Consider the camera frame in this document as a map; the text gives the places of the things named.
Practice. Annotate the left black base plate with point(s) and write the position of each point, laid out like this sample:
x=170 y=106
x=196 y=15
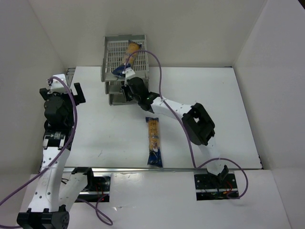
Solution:
x=99 y=189

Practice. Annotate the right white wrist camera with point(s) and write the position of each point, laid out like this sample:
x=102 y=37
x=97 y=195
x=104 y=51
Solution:
x=128 y=72

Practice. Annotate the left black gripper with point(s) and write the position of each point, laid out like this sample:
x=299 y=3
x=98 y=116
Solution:
x=77 y=96

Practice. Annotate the spaghetti pasta bag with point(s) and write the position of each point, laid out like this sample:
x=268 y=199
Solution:
x=128 y=59
x=155 y=158

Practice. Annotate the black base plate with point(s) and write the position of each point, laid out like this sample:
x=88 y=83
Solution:
x=99 y=189
x=205 y=190

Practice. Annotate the aluminium frame rail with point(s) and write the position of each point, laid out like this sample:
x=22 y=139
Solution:
x=116 y=136

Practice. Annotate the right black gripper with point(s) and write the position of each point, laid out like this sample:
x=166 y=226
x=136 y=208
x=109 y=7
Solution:
x=127 y=88

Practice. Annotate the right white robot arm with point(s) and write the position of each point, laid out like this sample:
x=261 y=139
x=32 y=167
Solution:
x=195 y=121

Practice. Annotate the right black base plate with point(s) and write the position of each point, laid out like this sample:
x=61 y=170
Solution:
x=205 y=190

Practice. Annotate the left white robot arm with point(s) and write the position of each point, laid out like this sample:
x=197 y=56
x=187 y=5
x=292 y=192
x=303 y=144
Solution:
x=52 y=201

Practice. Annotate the grey three-tier tray shelf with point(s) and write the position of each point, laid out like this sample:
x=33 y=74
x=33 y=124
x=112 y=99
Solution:
x=114 y=50

